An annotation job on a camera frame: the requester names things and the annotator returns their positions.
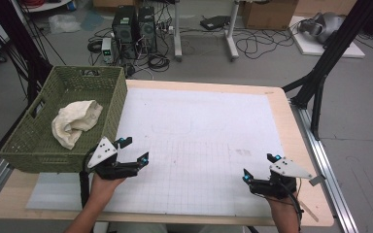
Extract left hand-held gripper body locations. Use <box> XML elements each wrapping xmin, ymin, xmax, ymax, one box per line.
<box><xmin>83</xmin><ymin>136</ymin><xmax>142</xmax><ymax>182</ymax></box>

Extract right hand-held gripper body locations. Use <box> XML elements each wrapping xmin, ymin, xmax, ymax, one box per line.
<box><xmin>248</xmin><ymin>157</ymin><xmax>315</xmax><ymax>200</ymax></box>

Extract cream egg print cloth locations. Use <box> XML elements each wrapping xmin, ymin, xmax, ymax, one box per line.
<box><xmin>51</xmin><ymin>99</ymin><xmax>104</xmax><ymax>150</ymax></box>

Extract green woven basket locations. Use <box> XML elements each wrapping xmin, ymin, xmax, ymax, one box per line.
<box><xmin>0</xmin><ymin>65</ymin><xmax>129</xmax><ymax>174</ymax></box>

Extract person's left hand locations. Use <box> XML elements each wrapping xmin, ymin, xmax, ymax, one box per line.
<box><xmin>89</xmin><ymin>173</ymin><xmax>126</xmax><ymax>208</ymax></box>

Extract person's right hand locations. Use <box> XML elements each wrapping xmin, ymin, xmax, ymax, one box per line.
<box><xmin>264</xmin><ymin>188</ymin><xmax>301</xmax><ymax>216</ymax></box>

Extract grey tape piece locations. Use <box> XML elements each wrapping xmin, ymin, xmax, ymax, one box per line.
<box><xmin>308</xmin><ymin>174</ymin><xmax>327</xmax><ymax>187</ymax></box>

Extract white grid mat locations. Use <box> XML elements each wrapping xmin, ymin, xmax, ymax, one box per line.
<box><xmin>25</xmin><ymin>86</ymin><xmax>304</xmax><ymax>219</ymax></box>

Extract small white power supply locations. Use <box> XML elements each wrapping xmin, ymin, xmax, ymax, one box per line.
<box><xmin>101</xmin><ymin>37</ymin><xmax>116</xmax><ymax>65</ymax></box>

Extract large black computer tower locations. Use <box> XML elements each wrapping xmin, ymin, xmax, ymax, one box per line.
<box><xmin>111</xmin><ymin>5</ymin><xmax>139</xmax><ymax>60</ymax></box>

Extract slim black computer tower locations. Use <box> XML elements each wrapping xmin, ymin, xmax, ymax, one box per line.
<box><xmin>137</xmin><ymin>5</ymin><xmax>158</xmax><ymax>54</ymax></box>

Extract white floor board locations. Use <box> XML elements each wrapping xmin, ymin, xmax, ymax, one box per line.
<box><xmin>288</xmin><ymin>15</ymin><xmax>366</xmax><ymax>59</ymax></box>

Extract white desk leg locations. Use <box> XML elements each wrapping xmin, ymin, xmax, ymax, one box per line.
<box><xmin>173</xmin><ymin>0</ymin><xmax>185</xmax><ymax>62</ymax></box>
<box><xmin>224</xmin><ymin>0</ymin><xmax>241</xmax><ymax>62</ymax></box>

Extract clear plastic bag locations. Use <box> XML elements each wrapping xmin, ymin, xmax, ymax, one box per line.
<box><xmin>48</xmin><ymin>14</ymin><xmax>83</xmax><ymax>35</ymax></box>

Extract grey headset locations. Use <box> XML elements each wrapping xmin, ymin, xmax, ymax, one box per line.
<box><xmin>298</xmin><ymin>12</ymin><xmax>346</xmax><ymax>45</ymax></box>

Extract brown cardboard box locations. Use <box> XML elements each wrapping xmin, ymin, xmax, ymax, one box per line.
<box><xmin>241</xmin><ymin>0</ymin><xmax>299</xmax><ymax>31</ymax></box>

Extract flat black device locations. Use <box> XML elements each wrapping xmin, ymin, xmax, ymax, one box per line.
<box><xmin>199</xmin><ymin>15</ymin><xmax>232</xmax><ymax>31</ymax></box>

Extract right hand-held gripper cable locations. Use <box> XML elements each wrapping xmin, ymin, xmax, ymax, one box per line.
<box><xmin>277</xmin><ymin>180</ymin><xmax>305</xmax><ymax>232</ymax></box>

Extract hand-held gripper cable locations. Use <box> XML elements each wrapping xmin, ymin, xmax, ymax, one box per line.
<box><xmin>277</xmin><ymin>180</ymin><xmax>305</xmax><ymax>232</ymax></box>
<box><xmin>78</xmin><ymin>147</ymin><xmax>98</xmax><ymax>210</ymax></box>

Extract left hand-held gripper cable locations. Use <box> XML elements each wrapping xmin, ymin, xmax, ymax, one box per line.
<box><xmin>78</xmin><ymin>147</ymin><xmax>98</xmax><ymax>210</ymax></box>

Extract coiled black cable bundle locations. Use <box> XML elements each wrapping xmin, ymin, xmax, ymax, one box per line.
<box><xmin>147</xmin><ymin>52</ymin><xmax>171</xmax><ymax>73</ymax></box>

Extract loose black floor cables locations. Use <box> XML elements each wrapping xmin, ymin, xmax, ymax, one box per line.
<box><xmin>234</xmin><ymin>27</ymin><xmax>301</xmax><ymax>60</ymax></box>

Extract black metal stand with cables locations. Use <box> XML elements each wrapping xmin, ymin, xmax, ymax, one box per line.
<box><xmin>0</xmin><ymin>0</ymin><xmax>55</xmax><ymax>105</ymax></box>

